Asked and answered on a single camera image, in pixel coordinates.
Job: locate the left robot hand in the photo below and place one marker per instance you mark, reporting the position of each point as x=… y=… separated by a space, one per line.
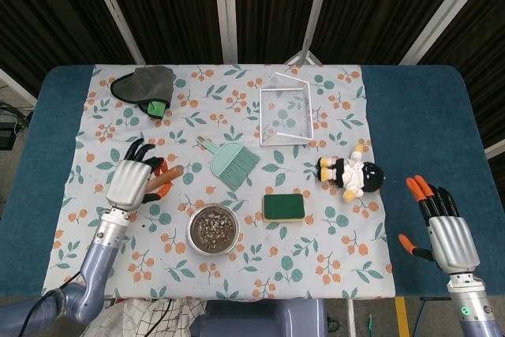
x=128 y=183

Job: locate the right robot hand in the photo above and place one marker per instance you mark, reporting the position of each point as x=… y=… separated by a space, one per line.
x=453 y=240

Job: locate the wooden rolling pin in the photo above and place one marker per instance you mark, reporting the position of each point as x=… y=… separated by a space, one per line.
x=169 y=174

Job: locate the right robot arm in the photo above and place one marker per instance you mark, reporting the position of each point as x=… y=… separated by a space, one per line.
x=473 y=309

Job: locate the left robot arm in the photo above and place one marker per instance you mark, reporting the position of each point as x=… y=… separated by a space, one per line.
x=94 y=266

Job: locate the metal bowl with gravel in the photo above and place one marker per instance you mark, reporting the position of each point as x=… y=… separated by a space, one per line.
x=213 y=230

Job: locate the teal hand brush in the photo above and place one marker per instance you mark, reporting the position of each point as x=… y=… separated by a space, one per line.
x=233 y=165

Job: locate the green cloth piece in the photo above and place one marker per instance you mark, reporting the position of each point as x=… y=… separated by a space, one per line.
x=156 y=109

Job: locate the grey cloth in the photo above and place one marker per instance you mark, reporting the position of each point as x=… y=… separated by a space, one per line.
x=146 y=84

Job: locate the green screwdriver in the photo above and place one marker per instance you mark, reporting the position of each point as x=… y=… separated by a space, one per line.
x=370 y=321

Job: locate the plush doll black hair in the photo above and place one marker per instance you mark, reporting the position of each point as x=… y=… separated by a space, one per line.
x=351 y=175

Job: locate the blue table cover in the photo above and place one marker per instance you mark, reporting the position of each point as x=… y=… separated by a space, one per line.
x=414 y=116

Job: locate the black box device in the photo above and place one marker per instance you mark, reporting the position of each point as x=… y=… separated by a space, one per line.
x=6 y=135

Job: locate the checkered white cloth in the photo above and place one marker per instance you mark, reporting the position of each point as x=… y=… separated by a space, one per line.
x=138 y=319

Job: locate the green yellow sponge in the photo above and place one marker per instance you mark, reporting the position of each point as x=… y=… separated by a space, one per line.
x=283 y=207

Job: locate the floral tablecloth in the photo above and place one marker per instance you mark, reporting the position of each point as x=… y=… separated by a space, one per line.
x=276 y=258

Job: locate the grey-blue robot torso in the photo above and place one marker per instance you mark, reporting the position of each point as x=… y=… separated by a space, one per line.
x=256 y=319

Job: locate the white partition frame bar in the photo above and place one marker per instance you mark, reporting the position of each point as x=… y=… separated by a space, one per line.
x=446 y=13
x=225 y=9
x=114 y=9

